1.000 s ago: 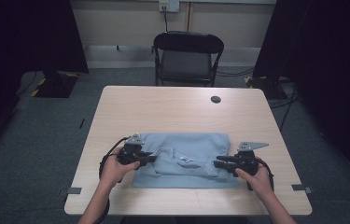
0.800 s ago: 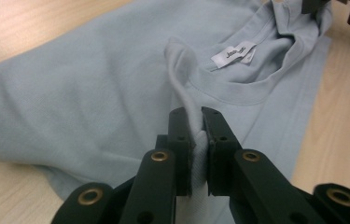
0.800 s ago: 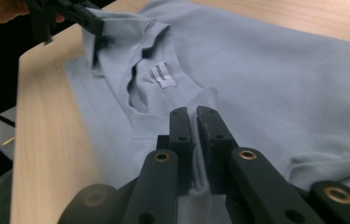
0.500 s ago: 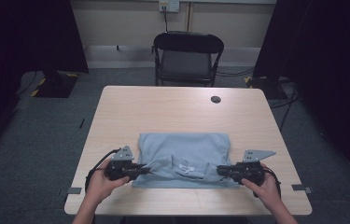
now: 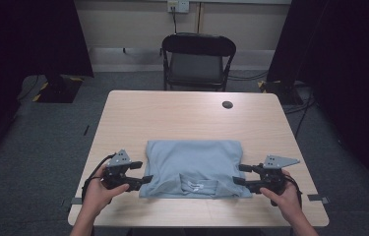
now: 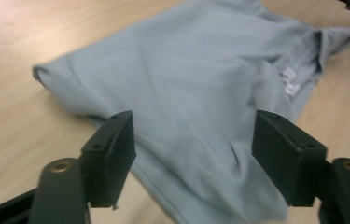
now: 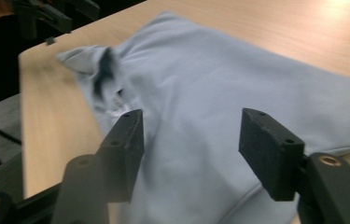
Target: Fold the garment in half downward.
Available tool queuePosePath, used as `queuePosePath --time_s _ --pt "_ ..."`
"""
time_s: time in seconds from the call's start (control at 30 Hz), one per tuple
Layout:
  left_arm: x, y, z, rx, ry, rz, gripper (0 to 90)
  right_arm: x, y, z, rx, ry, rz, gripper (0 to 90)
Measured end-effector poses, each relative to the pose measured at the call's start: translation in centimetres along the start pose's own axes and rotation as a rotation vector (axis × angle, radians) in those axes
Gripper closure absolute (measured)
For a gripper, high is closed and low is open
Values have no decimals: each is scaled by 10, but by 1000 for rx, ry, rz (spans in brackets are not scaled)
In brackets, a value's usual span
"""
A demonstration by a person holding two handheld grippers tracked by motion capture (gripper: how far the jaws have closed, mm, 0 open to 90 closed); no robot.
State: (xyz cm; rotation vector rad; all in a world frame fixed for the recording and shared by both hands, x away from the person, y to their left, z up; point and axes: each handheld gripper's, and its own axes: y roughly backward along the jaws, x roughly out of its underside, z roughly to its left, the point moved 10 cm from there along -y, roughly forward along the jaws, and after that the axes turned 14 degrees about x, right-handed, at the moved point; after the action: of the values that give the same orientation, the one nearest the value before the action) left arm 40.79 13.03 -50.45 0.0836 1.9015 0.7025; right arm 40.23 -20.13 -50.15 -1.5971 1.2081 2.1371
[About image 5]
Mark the vertical wall conduit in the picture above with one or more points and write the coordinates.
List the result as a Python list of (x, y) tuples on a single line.
[(199, 18)]

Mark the person's left hand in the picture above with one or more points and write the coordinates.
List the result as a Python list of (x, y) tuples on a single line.
[(96, 196)]

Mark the light blue printed T-shirt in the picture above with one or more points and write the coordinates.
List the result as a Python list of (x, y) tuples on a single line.
[(192, 160)]

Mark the black curtain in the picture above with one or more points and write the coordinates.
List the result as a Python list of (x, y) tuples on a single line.
[(14, 49), (346, 65)]

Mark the grey tape strip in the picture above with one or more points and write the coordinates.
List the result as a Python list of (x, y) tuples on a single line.
[(76, 201), (316, 198)]

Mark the white wall socket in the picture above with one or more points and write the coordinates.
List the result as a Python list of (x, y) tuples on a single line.
[(178, 5)]

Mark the black stand base yellow tape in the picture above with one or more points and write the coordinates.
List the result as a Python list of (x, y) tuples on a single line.
[(280, 93), (59, 91)]

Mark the black folding chair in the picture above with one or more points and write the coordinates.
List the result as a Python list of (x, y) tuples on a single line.
[(198, 65)]

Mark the black round table grommet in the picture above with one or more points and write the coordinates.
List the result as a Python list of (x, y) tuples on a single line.
[(227, 105)]

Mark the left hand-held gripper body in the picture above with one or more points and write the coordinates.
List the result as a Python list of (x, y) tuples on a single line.
[(116, 173)]

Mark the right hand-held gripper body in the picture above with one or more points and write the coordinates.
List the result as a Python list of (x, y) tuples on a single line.
[(272, 177)]

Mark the person's right hand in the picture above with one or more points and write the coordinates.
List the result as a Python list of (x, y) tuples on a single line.
[(288, 203)]

